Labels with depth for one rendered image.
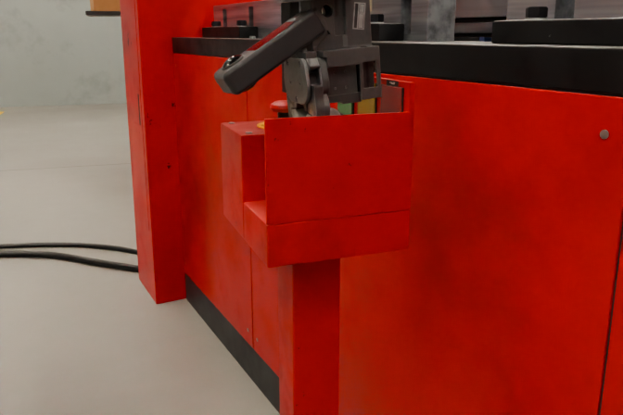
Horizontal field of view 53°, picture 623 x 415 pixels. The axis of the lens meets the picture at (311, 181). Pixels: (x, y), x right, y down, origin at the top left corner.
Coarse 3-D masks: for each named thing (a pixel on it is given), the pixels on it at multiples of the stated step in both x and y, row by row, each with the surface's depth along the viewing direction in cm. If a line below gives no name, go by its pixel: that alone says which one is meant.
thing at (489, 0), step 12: (456, 0) 134; (468, 0) 131; (480, 0) 128; (492, 0) 125; (504, 0) 122; (456, 12) 134; (468, 12) 131; (480, 12) 128; (492, 12) 125; (504, 12) 122; (456, 24) 135; (468, 24) 132; (480, 24) 129; (456, 36) 137; (468, 36) 133; (480, 36) 130
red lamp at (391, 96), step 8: (384, 88) 68; (392, 88) 66; (400, 88) 64; (384, 96) 68; (392, 96) 66; (400, 96) 65; (384, 104) 68; (392, 104) 66; (400, 104) 65; (384, 112) 68
